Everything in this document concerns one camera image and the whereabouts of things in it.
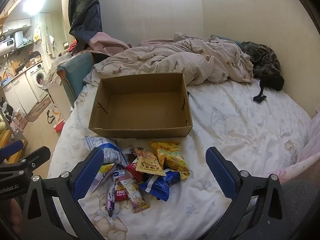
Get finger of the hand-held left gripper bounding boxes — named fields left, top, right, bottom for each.
left=0, top=140, right=24, bottom=164
left=0, top=146, right=51, bottom=178

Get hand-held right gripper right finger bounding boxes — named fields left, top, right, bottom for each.
left=205, top=146, right=288, bottom=240

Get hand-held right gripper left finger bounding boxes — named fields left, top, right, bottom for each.
left=21, top=148, right=105, bottom=240

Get small pale snack packet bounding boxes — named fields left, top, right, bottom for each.
left=90, top=163, right=117, bottom=195

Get white blue snack bag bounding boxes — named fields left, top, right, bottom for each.
left=84, top=135, right=129, bottom=167

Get white packet with blue label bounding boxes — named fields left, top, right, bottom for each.
left=111, top=169, right=127, bottom=180

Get white pink candy bar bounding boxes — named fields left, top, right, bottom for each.
left=106, top=182, right=118, bottom=217

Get red snack bar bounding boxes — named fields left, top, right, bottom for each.
left=114, top=181, right=130, bottom=202

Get white packet with black circle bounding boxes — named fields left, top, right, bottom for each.
left=124, top=144, right=145, bottom=162

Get yellow snack bag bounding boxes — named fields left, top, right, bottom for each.
left=149, top=141, right=190, bottom=180

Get pink bear print packet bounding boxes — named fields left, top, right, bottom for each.
left=120, top=177, right=150, bottom=213

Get blue snack packet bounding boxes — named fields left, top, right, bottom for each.
left=138, top=169, right=181, bottom=202

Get white and red snack bag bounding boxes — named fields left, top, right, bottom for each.
left=134, top=149, right=167, bottom=177

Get brown cardboard box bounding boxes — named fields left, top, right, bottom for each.
left=89, top=72, right=193, bottom=138

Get white orange shopping bag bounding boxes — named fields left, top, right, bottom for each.
left=47, top=105, right=66, bottom=133

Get brown floor mat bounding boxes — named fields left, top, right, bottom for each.
left=25, top=96, right=52, bottom=122

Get white printed bed sheet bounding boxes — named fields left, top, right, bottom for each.
left=47, top=77, right=315, bottom=240

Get white base cabinets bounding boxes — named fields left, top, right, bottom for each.
left=1, top=74, right=34, bottom=115

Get white washing machine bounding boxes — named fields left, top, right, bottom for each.
left=26, top=64, right=49, bottom=103

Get person's grey trousers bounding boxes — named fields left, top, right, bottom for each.
left=282, top=177, right=320, bottom=240

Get pink pillow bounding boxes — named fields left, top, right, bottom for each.
left=275, top=116, right=320, bottom=180

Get white water heater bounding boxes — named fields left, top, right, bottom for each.
left=0, top=37, right=17, bottom=55

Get white hanging towel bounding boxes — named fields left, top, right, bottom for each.
left=45, top=34, right=57, bottom=59

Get tall white cabinet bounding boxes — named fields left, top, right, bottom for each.
left=37, top=12, right=54, bottom=63

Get beige checked quilt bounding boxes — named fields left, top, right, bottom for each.
left=84, top=32, right=254, bottom=87

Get dark grey garment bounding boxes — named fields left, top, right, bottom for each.
left=240, top=41, right=282, bottom=80

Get pink cloth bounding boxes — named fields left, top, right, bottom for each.
left=89, top=32, right=133, bottom=55

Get teal pillow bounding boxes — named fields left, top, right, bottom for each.
left=211, top=35, right=242, bottom=47

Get ceiling light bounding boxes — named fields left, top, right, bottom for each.
left=22, top=0, right=45, bottom=15

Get dark hanging jacket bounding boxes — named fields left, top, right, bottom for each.
left=69, top=0, right=102, bottom=47

